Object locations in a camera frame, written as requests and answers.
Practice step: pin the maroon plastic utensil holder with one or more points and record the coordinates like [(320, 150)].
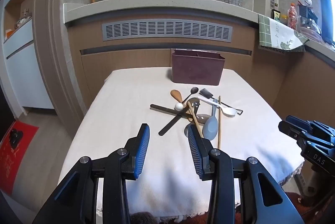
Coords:
[(196, 69)]

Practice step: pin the bottle of red chilies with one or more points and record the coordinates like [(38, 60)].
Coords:
[(292, 16)]

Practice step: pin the black spoon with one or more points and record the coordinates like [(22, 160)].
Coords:
[(194, 90)]

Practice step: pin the white plastic spoon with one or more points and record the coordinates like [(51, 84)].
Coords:
[(228, 111)]

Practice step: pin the small yellow-framed item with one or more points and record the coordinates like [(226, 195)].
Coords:
[(276, 14)]

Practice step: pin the grey vent grille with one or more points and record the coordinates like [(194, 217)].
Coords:
[(167, 30)]

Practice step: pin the brown wooden cabinet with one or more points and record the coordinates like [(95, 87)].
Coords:
[(125, 56)]

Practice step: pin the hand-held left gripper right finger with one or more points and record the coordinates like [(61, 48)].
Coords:
[(195, 152)]

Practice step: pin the long black utensil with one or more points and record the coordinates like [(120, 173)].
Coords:
[(163, 109)]

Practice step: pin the brown wooden spoon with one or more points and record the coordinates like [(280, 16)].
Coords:
[(176, 94)]

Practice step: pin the grey rice paddle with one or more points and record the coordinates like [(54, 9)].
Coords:
[(210, 127)]

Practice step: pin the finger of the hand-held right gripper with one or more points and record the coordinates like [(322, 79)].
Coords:
[(299, 123), (291, 131)]

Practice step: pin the white cabinet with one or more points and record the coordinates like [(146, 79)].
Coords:
[(23, 69)]

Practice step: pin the speckled stone countertop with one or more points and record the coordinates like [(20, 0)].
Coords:
[(157, 8)]

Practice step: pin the white tablecloth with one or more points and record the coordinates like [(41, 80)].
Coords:
[(117, 119)]

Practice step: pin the metal ladle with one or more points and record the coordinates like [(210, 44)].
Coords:
[(187, 130)]

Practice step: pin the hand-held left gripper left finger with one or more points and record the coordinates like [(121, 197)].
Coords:
[(142, 152)]

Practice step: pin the dark fuzzy object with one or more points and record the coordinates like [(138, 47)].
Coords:
[(144, 218)]

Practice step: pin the green checked towel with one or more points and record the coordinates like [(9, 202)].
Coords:
[(274, 35)]

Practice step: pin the white round-headed utensil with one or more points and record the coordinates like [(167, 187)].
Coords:
[(178, 107)]

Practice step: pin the wooden chopstick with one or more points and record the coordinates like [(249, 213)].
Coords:
[(219, 124)]

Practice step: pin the red floor mat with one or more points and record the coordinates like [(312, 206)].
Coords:
[(15, 156)]

